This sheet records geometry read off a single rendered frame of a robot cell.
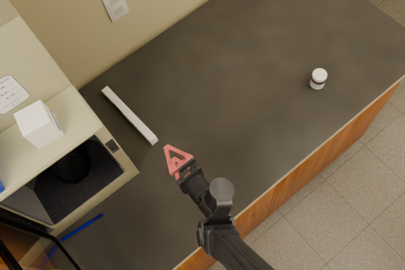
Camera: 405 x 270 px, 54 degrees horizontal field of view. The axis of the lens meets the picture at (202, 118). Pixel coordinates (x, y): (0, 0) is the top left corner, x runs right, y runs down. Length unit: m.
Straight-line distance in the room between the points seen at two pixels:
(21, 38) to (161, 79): 0.81
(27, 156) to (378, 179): 1.92
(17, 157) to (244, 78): 0.86
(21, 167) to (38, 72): 0.17
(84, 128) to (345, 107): 0.90
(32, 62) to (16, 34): 0.07
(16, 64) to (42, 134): 0.12
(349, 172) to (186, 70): 1.22
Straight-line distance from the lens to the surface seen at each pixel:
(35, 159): 0.77
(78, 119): 0.77
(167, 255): 1.24
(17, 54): 0.71
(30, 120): 0.74
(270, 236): 2.19
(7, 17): 0.66
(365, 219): 2.29
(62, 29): 1.34
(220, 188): 0.89
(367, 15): 1.62
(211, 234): 0.89
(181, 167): 0.94
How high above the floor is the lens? 2.16
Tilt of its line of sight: 64 degrees down
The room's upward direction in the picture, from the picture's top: 12 degrees counter-clockwise
